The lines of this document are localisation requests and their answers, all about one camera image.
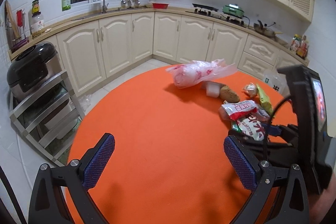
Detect lower kitchen cabinets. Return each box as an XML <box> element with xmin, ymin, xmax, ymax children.
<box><xmin>8</xmin><ymin>7</ymin><xmax>310</xmax><ymax>96</ymax></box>

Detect red basin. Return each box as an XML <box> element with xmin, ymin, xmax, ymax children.
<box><xmin>152</xmin><ymin>3</ymin><xmax>169</xmax><ymax>10</ymax></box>

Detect metal shelf rack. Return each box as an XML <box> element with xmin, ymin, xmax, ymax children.
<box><xmin>9</xmin><ymin>70</ymin><xmax>85</xmax><ymax>166</ymax></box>

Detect red handled utensils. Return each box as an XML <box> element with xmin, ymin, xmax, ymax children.
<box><xmin>17</xmin><ymin>10</ymin><xmax>26</xmax><ymax>40</ymax></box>

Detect brown bread roll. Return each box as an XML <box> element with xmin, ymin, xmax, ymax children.
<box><xmin>220</xmin><ymin>85</ymin><xmax>240</xmax><ymax>103</ymax></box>

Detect large glass jar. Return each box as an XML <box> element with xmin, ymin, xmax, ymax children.
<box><xmin>30</xmin><ymin>12</ymin><xmax>45</xmax><ymax>36</ymax></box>

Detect green snack packet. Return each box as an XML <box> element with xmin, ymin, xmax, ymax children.
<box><xmin>256</xmin><ymin>84</ymin><xmax>273</xmax><ymax>115</ymax></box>

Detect black griddle pan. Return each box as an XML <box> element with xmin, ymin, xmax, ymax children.
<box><xmin>193</xmin><ymin>3</ymin><xmax>219</xmax><ymax>12</ymax></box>

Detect round orange table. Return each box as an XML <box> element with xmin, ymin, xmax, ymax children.
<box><xmin>64</xmin><ymin>63</ymin><xmax>299</xmax><ymax>224</ymax></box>

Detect wooden cutting board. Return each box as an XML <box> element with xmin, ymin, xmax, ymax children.
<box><xmin>5</xmin><ymin>0</ymin><xmax>21</xmax><ymax>40</ymax></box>

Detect white plastic cup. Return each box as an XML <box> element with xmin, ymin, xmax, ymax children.
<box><xmin>206</xmin><ymin>81</ymin><xmax>223</xmax><ymax>98</ymax></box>

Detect red white snack wrapper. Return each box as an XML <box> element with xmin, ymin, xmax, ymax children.
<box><xmin>219</xmin><ymin>100</ymin><xmax>270</xmax><ymax>121</ymax></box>

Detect steel wok pan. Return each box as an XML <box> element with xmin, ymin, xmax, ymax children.
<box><xmin>253</xmin><ymin>20</ymin><xmax>282</xmax><ymax>39</ymax></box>

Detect red white plastic bag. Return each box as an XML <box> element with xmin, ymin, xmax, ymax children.
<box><xmin>166</xmin><ymin>59</ymin><xmax>237</xmax><ymax>88</ymax></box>

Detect green electric cooker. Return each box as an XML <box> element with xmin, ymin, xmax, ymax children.
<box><xmin>222</xmin><ymin>4</ymin><xmax>244</xmax><ymax>18</ymax></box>

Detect white green rice bag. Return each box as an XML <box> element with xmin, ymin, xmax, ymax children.
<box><xmin>262</xmin><ymin>69</ymin><xmax>287</xmax><ymax>95</ymax></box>

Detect green white rice wrapper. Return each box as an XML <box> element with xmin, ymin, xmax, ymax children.
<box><xmin>231</xmin><ymin>115</ymin><xmax>265</xmax><ymax>141</ymax></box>

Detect person right hand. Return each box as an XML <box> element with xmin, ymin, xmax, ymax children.
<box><xmin>308</xmin><ymin>173</ymin><xmax>336</xmax><ymax>223</ymax></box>

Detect black rice cooker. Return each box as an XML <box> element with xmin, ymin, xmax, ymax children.
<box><xmin>7</xmin><ymin>42</ymin><xmax>62</xmax><ymax>102</ymax></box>

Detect black gas stove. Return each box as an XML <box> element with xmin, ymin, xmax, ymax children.
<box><xmin>189</xmin><ymin>9</ymin><xmax>250</xmax><ymax>28</ymax></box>

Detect condiment bottles group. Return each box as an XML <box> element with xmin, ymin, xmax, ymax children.
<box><xmin>289</xmin><ymin>34</ymin><xmax>309</xmax><ymax>59</ymax></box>

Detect green detergent bottle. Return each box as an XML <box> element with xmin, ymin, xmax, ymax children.
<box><xmin>62</xmin><ymin>0</ymin><xmax>71</xmax><ymax>11</ymax></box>

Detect crumpled white paper ball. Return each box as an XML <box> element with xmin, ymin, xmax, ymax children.
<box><xmin>243</xmin><ymin>83</ymin><xmax>258</xmax><ymax>98</ymax></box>

